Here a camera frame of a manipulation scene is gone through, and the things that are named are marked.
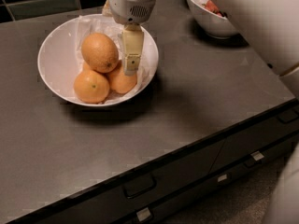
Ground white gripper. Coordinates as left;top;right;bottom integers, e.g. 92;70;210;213
102;0;156;76

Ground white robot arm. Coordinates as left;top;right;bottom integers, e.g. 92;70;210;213
103;0;299;224

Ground top orange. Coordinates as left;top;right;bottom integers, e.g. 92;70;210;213
81;33;119;73

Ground orange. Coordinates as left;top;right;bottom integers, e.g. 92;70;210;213
107;61;137;94
81;33;119;73
73;70;110;104

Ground white paper liner in bowl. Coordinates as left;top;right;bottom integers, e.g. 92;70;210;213
75;16;150;104

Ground right orange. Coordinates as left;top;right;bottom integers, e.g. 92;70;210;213
107;61;137;94

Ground white bowl with oranges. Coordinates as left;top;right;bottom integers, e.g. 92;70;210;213
37;14;159;108

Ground front left orange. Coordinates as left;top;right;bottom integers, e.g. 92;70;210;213
73;70;110;104

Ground white bowl with strawberries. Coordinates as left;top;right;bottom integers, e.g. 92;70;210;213
187;0;238;39

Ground red strawberries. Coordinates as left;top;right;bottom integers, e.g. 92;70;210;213
203;0;226;18

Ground right drawer front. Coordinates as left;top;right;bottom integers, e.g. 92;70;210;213
210;100;299;173

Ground drawer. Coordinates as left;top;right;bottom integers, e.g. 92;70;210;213
115;131;299;224
8;140;223;224
210;100;299;173

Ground left drawer front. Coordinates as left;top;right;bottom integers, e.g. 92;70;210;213
8;140;223;224

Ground lower drawer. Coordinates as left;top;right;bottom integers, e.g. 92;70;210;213
115;131;299;224

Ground left drawer handle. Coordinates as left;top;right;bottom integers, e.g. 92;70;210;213
122;174;157;199

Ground drawer handle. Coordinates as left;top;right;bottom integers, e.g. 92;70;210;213
277;106;299;124
122;174;157;199

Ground right drawer handle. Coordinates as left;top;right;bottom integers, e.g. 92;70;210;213
277;106;299;124

